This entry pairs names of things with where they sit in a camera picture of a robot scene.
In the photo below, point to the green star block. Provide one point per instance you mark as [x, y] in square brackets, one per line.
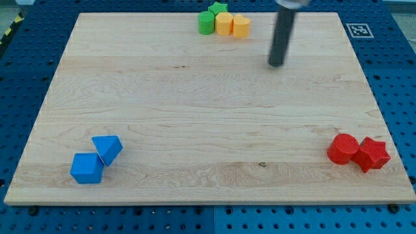
[217, 8]

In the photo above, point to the red star block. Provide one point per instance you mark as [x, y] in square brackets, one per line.
[372, 154]

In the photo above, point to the blue triangle block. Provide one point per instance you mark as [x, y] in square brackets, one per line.
[108, 147]

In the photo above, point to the green cylinder block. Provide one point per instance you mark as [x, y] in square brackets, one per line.
[206, 23]

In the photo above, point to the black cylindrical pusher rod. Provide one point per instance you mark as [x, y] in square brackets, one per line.
[281, 37]

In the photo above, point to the red cylinder block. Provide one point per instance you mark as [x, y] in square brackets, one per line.
[342, 149]

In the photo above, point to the blue cube block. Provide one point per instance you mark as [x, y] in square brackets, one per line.
[87, 168]

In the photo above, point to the yellow heart block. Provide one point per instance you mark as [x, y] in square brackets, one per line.
[241, 26]

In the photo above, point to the yellow black hazard tape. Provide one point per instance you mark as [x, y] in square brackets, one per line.
[12, 30]

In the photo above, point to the yellow hexagon block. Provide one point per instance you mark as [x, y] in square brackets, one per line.
[224, 23]

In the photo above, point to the white fiducial marker tag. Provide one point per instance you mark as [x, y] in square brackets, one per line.
[359, 30]

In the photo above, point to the wooden board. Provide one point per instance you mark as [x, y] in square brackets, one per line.
[204, 120]

